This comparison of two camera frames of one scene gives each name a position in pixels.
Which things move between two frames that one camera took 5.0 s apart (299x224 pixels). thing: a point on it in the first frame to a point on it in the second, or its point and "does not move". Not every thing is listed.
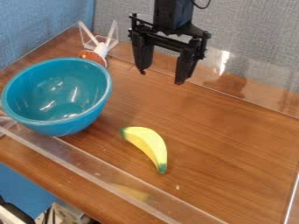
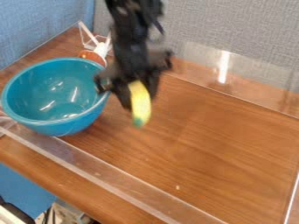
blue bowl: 56,94 does not move
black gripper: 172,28 to 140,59
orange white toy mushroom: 97,55 does not move
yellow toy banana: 153,143 to 141,102
